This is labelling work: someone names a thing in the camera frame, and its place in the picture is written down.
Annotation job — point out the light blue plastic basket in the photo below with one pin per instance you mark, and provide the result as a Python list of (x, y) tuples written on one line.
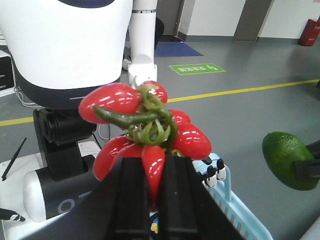
[(243, 220)]

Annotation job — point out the red cherry tomato bunch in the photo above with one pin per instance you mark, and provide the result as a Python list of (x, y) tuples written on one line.
[(152, 131)]

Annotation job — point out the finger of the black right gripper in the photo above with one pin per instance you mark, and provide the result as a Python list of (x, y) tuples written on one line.
[(309, 169)]

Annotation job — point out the green avocado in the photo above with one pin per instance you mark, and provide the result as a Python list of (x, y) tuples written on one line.
[(281, 150)]

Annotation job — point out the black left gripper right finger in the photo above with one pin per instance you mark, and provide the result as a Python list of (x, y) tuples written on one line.
[(186, 209)]

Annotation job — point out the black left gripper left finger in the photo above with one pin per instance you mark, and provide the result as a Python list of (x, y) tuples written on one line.
[(118, 209)]

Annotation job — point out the red fire extinguisher box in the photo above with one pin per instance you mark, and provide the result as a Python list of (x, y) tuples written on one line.
[(310, 33)]

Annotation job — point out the black Franzzi cookie box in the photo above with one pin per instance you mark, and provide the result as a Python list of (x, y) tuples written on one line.
[(154, 222)]

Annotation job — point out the white humanoid robot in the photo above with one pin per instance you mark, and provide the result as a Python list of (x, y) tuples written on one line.
[(61, 50)]

